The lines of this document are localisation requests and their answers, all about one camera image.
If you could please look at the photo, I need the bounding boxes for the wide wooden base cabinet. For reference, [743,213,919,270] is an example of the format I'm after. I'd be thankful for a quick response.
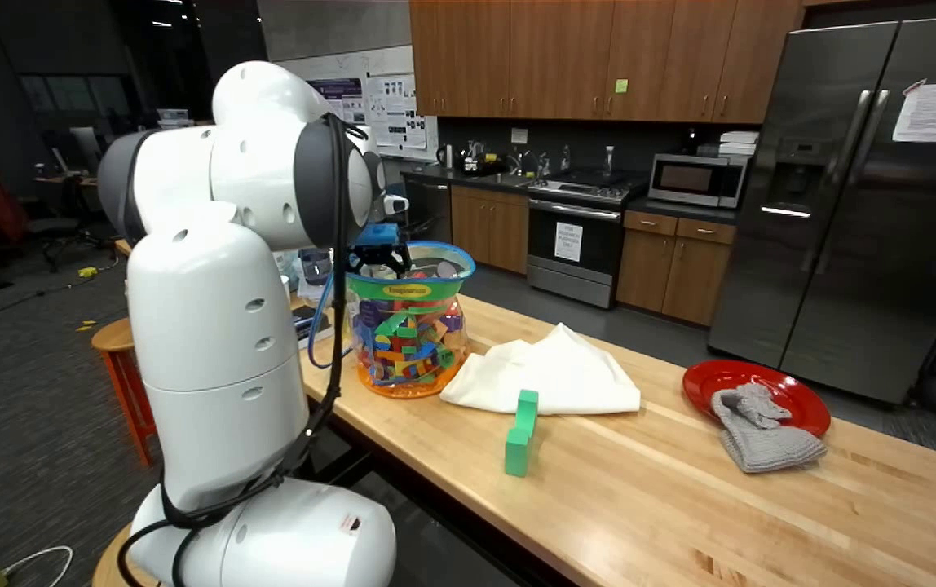
[613,207,740,330]

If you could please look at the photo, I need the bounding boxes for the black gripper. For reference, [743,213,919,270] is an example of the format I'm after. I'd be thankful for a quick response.
[360,240,414,282]

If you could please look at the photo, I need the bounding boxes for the narrow wooden base cabinet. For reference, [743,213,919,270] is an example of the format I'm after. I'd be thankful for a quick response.
[449,182,532,276]

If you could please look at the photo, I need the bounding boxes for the stainless steel oven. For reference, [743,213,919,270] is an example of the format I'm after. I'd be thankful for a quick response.
[525,176,643,312]

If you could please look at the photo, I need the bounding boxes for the white cloth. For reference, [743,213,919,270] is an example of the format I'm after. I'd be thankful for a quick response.
[437,321,645,418]

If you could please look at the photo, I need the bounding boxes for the clear jar of toys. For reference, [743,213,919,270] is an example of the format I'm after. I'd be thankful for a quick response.
[344,238,480,400]

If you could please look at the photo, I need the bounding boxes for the silver microwave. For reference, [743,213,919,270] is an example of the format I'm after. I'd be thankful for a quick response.
[645,151,753,213]

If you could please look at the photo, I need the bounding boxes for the stack of white items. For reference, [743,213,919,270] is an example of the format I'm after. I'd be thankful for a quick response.
[716,128,761,161]

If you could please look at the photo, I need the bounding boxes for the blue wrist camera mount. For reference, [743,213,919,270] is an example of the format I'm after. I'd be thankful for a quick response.
[355,218,405,253]

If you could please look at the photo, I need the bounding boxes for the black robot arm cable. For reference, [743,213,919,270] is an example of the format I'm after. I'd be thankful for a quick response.
[113,112,378,587]

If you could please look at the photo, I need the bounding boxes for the grey cloth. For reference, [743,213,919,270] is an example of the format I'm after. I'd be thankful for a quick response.
[709,380,828,475]

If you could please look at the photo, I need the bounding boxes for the wooden stool with red legs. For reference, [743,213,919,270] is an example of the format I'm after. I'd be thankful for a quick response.
[89,318,158,471]

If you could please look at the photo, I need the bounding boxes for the stainless steel refrigerator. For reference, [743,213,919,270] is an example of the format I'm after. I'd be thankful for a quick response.
[709,11,936,408]

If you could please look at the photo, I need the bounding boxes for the white wall poster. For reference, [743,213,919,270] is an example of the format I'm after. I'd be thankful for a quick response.
[362,68,444,163]

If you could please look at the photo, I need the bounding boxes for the black flat device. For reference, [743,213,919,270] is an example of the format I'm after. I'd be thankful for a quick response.
[291,298,324,338]

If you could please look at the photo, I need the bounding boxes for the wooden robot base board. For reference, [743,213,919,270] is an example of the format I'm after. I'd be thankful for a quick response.
[92,524,166,587]

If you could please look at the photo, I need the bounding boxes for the red plate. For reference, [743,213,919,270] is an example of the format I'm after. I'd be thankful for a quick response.
[678,356,836,437]

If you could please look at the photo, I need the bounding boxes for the green foam block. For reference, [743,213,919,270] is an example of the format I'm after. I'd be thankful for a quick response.
[501,389,541,478]

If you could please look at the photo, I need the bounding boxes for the white floor cable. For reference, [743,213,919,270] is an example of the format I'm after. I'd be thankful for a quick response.
[3,545,80,587]

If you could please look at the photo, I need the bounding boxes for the purple headed wall poster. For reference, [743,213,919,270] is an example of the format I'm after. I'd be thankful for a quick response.
[305,72,367,128]

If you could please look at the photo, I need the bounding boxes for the wooden wall cabinets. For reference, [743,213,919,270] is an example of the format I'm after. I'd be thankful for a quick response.
[407,0,805,128]

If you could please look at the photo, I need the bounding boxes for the white oven towel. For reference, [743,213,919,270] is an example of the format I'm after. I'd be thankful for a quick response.
[550,218,586,268]

